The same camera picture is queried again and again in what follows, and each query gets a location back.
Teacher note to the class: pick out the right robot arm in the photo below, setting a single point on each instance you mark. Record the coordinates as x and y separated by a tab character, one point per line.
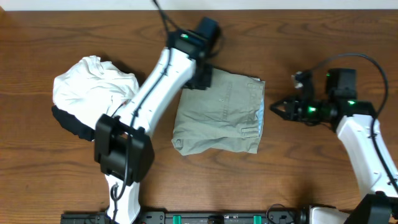
356	126

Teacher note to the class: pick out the khaki green shorts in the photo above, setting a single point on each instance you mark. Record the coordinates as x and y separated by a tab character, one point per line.
229	115

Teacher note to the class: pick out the black garment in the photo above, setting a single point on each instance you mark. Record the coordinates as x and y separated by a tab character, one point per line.
72	124

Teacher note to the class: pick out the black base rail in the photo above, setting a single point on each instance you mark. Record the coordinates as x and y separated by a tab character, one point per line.
199	217

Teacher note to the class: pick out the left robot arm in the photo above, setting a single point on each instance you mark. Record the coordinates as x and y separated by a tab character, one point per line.
123	146

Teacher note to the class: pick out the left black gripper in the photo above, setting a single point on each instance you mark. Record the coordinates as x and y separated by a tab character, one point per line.
203	79

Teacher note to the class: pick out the white crumpled garment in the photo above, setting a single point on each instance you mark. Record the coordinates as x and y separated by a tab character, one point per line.
91	88

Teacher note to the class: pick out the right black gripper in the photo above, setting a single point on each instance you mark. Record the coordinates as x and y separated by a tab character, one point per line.
292	111

